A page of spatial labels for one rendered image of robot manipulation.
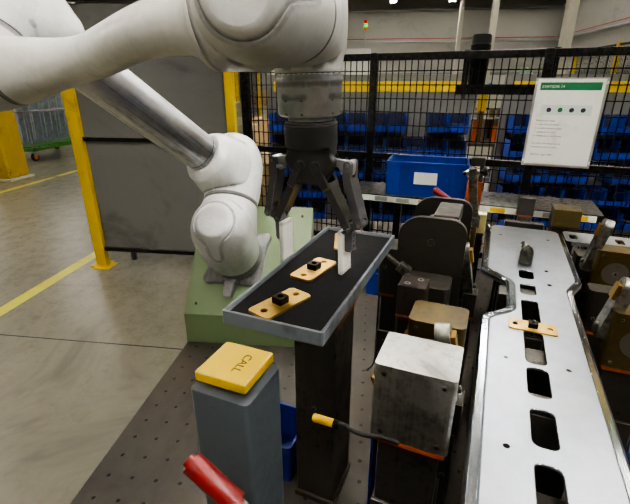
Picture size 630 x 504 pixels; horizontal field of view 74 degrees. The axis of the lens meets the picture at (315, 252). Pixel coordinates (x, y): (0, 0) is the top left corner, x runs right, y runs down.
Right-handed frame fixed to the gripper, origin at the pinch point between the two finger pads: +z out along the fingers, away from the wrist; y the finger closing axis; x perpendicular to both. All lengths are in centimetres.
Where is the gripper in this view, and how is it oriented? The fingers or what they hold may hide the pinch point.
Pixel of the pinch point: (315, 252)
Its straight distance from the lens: 66.5
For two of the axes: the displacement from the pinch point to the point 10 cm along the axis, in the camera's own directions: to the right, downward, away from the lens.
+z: 0.3, 9.2, 3.9
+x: 5.0, -3.5, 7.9
